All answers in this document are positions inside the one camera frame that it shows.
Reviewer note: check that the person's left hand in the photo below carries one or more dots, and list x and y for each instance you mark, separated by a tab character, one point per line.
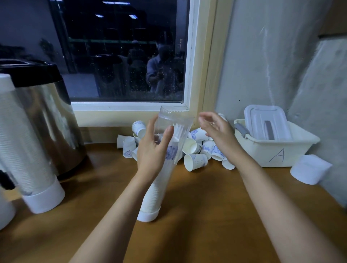
153	160

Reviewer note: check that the person's right hand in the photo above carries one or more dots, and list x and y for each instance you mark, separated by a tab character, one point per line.
225	135

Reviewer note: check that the nested stack of paper cups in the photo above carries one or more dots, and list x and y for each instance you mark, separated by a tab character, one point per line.
19	146
152	195

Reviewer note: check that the pile of paper cups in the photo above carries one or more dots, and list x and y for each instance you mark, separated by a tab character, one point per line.
194	161

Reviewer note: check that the white tube cap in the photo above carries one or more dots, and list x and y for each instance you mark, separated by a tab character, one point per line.
5	82

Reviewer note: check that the person's right forearm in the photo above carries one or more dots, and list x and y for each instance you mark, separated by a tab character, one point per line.
287	214

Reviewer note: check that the person's left forearm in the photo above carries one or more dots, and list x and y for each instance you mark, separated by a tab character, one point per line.
114	227

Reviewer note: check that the translucent plastic box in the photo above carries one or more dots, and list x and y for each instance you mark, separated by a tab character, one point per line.
260	154

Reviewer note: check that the white plastic lid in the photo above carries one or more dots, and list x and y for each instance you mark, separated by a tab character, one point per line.
267	120

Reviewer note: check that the stainless steel water dispenser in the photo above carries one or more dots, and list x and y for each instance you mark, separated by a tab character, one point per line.
54	124

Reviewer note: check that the white framed window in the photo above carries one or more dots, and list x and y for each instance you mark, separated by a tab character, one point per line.
124	51

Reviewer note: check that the brown wooden wall cabinet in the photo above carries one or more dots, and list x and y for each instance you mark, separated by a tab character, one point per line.
333	16

